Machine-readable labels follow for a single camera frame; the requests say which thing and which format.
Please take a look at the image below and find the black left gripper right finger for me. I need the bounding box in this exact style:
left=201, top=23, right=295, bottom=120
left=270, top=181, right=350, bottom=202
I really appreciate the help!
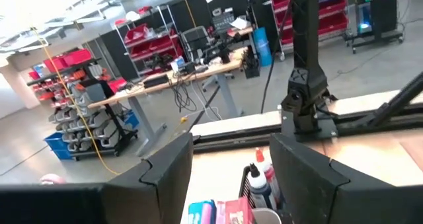
left=269, top=133, right=423, bottom=224

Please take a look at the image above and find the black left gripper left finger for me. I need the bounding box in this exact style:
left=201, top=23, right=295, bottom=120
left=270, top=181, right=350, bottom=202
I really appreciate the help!
left=0, top=133, right=194, bottom=224

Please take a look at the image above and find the blue Rice Krispies box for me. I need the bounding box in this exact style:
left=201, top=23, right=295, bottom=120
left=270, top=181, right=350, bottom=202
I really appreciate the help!
left=187, top=200, right=217, bottom=224

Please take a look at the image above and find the red cap squeeze bottle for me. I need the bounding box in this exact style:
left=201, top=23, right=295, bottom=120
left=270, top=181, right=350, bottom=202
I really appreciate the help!
left=254, top=147, right=282, bottom=205

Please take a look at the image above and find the black cap squeeze bottle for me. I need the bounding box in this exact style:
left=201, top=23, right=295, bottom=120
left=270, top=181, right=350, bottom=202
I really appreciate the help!
left=248, top=163, right=278, bottom=211

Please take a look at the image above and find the red Froot Loops box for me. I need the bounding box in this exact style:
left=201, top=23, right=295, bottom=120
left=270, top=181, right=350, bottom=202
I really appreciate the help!
left=215, top=196, right=254, bottom=224

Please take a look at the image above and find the grey plastic bin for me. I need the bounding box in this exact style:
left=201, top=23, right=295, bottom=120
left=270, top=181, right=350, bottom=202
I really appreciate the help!
left=250, top=207, right=284, bottom=224

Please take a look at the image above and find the grey desk leg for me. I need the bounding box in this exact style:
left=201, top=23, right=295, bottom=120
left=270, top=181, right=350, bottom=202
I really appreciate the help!
left=201, top=72, right=245, bottom=119
left=127, top=94, right=168, bottom=158

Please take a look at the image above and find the black bottle tray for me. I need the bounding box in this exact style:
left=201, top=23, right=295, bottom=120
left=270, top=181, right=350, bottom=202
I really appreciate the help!
left=238, top=165, right=257, bottom=209

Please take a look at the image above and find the parts bin rack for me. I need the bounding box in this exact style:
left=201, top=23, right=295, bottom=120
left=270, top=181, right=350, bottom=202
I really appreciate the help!
left=44, top=73, right=139, bottom=162

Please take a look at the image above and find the pink steel box grater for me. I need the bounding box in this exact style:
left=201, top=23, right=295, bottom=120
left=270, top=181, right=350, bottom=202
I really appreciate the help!
left=38, top=172, right=67, bottom=186

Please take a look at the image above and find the black box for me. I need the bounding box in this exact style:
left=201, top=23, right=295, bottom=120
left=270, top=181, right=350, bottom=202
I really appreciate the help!
left=141, top=73, right=169, bottom=89

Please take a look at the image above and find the wooden workbench top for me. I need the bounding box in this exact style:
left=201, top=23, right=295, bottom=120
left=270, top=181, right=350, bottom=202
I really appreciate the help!
left=87, top=47, right=249, bottom=110

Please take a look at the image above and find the black crate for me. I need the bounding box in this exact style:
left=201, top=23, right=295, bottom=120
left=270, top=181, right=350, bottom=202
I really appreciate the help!
left=243, top=47, right=262, bottom=79

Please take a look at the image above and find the red bin shelf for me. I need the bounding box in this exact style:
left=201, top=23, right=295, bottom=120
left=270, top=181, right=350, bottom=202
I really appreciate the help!
left=114, top=5, right=186, bottom=76
left=26, top=48, right=128, bottom=109
left=267, top=0, right=351, bottom=53

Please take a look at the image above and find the blue cylinder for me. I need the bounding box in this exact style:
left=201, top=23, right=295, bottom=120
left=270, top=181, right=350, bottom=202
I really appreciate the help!
left=252, top=27, right=274, bottom=67

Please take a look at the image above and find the computer cart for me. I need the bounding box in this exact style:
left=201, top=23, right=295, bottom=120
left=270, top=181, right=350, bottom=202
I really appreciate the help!
left=342, top=0, right=404, bottom=55

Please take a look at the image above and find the yellow extension cable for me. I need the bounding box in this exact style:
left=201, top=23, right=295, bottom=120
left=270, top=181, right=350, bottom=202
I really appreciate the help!
left=31, top=27, right=189, bottom=177

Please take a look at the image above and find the black hanging cable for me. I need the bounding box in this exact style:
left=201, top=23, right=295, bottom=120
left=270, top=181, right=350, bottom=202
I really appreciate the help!
left=260, top=0, right=295, bottom=114

